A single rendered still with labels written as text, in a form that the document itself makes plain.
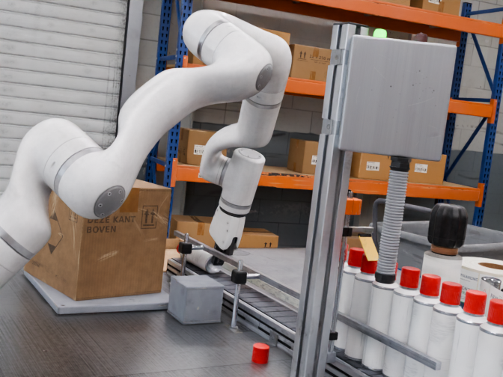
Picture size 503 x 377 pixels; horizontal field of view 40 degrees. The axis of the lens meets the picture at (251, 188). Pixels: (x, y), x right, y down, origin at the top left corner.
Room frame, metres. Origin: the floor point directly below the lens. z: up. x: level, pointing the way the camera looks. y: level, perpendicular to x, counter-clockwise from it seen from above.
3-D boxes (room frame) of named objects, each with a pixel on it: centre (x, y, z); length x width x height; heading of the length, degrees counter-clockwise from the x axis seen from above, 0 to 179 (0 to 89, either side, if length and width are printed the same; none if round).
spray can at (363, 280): (1.33, -0.24, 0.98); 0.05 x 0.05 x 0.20
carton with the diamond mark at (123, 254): (1.78, 0.39, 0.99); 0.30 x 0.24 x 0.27; 42
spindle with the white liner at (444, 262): (1.55, -0.44, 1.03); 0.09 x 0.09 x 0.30
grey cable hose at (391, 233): (1.15, -0.24, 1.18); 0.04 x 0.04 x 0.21
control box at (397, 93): (1.21, -0.22, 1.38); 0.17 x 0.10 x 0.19; 85
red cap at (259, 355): (1.39, -0.06, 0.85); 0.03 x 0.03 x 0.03
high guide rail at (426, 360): (1.57, -0.06, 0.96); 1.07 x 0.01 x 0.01; 30
